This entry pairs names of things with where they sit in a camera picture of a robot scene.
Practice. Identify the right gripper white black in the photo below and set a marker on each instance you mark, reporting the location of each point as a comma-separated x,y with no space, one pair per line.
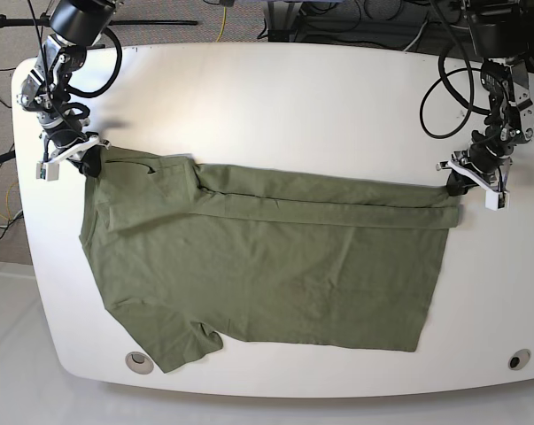
67,143

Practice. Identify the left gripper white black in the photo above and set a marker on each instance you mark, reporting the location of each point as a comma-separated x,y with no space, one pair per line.
482,164

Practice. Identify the olive green T-shirt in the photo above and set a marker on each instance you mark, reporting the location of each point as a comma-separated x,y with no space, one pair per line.
184,254

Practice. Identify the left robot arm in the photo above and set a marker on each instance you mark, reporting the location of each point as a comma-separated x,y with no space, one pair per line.
499,32

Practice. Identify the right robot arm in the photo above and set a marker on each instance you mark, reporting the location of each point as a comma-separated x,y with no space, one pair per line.
47,91

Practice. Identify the black tripod stand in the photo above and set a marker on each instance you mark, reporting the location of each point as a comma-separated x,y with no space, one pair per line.
160,22

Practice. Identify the right table grommet hole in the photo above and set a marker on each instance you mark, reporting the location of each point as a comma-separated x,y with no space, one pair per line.
519,359

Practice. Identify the table grommet hole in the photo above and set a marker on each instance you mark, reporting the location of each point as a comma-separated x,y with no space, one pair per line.
139,363
519,359

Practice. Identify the left table grommet hole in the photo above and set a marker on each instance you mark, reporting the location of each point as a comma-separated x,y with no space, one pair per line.
139,363

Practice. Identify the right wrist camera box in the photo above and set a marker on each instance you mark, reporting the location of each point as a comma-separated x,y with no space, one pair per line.
47,171

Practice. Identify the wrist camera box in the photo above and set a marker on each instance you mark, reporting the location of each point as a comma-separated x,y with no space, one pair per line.
496,200
47,171

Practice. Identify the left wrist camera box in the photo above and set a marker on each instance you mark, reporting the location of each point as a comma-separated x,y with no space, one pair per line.
496,200

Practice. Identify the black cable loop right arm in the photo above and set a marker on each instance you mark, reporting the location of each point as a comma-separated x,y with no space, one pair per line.
100,70

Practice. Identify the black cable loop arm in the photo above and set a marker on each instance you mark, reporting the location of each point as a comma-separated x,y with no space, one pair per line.
441,113
100,70

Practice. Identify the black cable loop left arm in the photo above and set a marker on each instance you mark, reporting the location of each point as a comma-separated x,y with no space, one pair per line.
441,113

